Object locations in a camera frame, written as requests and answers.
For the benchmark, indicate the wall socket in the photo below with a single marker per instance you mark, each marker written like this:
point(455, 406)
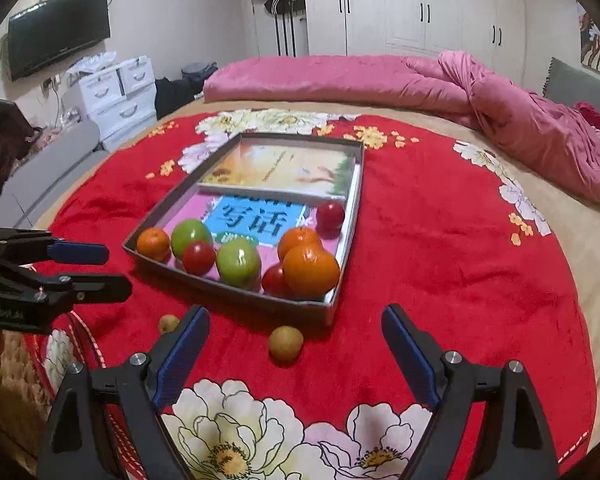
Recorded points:
point(50, 84)

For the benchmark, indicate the small red tomato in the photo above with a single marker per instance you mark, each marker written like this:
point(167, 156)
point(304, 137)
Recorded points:
point(330, 217)
point(198, 258)
point(274, 281)

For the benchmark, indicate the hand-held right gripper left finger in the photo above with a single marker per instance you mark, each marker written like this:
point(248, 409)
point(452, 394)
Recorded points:
point(180, 360)

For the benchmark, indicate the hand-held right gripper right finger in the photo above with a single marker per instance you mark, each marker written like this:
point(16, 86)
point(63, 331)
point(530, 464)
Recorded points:
point(410, 355)

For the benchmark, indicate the grey cardboard box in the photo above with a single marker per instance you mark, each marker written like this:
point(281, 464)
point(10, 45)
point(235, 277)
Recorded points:
point(205, 280)

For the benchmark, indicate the flower wall painting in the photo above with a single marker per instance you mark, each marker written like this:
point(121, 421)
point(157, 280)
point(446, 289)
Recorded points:
point(592, 40)

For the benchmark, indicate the black wall television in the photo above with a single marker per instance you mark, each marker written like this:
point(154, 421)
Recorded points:
point(57, 35)

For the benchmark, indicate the large orange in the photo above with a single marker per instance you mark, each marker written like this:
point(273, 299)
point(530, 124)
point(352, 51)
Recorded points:
point(297, 239)
point(311, 271)

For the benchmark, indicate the red floral blanket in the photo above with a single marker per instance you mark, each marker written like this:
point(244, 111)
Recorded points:
point(430, 260)

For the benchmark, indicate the dark clothes pile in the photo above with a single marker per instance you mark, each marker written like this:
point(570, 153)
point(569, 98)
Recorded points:
point(200, 71)

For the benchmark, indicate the green apple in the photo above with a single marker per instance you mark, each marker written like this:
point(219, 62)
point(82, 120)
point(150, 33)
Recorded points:
point(190, 234)
point(238, 262)

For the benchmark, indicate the brown plush cloth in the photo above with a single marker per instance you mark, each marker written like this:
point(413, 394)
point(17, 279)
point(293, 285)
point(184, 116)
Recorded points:
point(10, 375)

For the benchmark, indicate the grey bench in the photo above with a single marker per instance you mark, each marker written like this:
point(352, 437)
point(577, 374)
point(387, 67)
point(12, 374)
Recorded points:
point(55, 170)

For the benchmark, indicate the pink quilt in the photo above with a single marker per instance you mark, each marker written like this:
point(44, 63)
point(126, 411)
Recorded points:
point(330, 77)

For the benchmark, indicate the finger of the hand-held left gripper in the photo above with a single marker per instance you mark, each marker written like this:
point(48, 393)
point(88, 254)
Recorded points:
point(95, 287)
point(80, 252)

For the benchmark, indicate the white wardrobe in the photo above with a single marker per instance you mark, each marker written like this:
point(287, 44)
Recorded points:
point(430, 5)

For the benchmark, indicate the white drawer cabinet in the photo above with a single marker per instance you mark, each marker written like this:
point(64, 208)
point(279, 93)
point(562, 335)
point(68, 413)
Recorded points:
point(115, 105)

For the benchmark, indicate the pink workbook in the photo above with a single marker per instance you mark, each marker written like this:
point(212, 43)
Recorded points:
point(250, 220)

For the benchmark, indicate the yellow flower cover book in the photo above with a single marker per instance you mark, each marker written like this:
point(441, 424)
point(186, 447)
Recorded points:
point(280, 167)

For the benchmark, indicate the white plastic bags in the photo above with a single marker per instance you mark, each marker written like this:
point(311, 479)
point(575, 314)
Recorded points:
point(92, 64)

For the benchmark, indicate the small orange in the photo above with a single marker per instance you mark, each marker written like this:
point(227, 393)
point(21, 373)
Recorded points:
point(153, 244)

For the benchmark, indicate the dark glossy object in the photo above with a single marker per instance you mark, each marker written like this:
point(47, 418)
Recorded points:
point(2, 135)

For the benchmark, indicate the red cloth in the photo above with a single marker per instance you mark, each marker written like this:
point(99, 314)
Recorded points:
point(597, 120)

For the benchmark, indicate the grey headboard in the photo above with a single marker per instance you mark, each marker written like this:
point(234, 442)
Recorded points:
point(580, 85)

